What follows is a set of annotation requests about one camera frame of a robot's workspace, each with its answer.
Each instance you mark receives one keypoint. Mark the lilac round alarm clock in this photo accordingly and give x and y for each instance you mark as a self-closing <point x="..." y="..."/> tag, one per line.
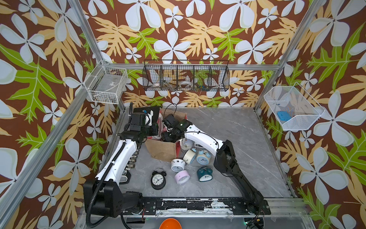
<point x="182" y="177"/>

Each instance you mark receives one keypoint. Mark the blue object in basket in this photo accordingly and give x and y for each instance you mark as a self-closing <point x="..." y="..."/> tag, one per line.
<point x="284" y="116"/>

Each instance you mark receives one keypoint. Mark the white wire basket right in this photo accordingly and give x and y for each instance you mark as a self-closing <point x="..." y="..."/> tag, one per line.
<point x="298" y="102"/>

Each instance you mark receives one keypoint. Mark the burlap red Christmas canvas bag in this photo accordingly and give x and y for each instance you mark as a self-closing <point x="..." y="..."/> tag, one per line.
<point x="158" y="149"/>

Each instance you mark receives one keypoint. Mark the orange bowl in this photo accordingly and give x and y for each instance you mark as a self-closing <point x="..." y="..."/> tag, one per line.
<point x="170" y="223"/>

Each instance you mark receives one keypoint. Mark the white wire basket left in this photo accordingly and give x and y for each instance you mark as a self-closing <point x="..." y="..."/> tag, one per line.
<point x="106" y="83"/>

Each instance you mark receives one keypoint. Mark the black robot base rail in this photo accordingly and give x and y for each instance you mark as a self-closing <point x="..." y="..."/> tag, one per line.
<point x="235" y="206"/>

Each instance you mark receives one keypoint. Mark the dark green alarm clock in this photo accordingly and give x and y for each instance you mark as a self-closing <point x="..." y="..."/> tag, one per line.
<point x="204" y="174"/>

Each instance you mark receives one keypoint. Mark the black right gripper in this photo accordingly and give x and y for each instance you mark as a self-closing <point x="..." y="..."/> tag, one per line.
<point x="164" y="137"/>

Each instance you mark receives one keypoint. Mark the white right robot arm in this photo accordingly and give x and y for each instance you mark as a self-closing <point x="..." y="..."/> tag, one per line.
<point x="224" y="160"/>

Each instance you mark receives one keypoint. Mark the black wire wall basket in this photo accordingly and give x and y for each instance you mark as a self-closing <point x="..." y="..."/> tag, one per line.
<point x="185" y="75"/>

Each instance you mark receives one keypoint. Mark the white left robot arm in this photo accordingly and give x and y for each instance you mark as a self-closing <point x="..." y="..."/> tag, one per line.
<point x="102" y="195"/>

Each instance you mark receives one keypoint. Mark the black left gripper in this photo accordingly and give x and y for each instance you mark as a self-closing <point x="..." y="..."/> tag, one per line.
<point x="154" y="126"/>

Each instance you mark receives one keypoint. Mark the white round alarm clock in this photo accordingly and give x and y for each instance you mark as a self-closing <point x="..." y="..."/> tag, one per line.
<point x="177" y="165"/>

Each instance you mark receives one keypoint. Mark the white wire basket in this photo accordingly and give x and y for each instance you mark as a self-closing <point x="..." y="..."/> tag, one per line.
<point x="298" y="102"/>
<point x="106" y="83"/>

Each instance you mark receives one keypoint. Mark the clear round alarm clock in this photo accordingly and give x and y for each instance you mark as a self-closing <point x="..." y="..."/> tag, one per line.
<point x="186" y="144"/>

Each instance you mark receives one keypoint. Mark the light blue bell alarm clock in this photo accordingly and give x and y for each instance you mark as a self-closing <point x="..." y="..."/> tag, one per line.
<point x="203" y="157"/>

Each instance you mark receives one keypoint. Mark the cream round alarm clock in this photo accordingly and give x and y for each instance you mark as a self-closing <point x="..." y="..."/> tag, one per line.
<point x="189" y="156"/>

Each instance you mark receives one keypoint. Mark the black twin bell alarm clock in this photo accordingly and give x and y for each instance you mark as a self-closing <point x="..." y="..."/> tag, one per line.
<point x="158" y="179"/>

